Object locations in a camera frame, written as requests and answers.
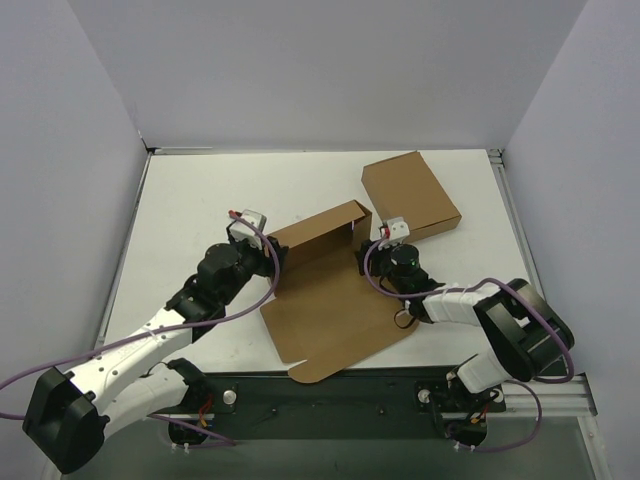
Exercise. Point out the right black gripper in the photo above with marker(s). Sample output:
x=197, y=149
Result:
x=365, y=257

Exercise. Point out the folded closed cardboard box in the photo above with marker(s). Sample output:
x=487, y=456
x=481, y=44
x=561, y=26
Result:
x=405, y=186

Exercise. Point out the aluminium frame rail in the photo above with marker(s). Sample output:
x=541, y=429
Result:
x=568, y=399

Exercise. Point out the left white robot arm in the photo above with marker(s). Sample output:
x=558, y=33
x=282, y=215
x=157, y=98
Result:
x=67, y=415

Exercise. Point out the cardboard box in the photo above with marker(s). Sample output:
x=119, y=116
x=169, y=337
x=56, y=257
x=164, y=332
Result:
x=405, y=186
x=325, y=316

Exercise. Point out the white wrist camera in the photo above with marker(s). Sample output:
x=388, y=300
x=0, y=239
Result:
x=393, y=231
x=248, y=226

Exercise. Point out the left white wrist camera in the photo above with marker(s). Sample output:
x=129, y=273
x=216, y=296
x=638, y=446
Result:
x=248, y=226

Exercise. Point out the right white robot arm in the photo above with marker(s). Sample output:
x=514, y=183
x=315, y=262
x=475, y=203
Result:
x=527, y=339

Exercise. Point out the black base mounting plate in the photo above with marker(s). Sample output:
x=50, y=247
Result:
x=358, y=404

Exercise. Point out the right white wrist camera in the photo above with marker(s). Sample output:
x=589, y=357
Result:
x=393, y=231

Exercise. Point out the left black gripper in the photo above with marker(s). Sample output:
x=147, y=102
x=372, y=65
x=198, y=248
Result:
x=273, y=257

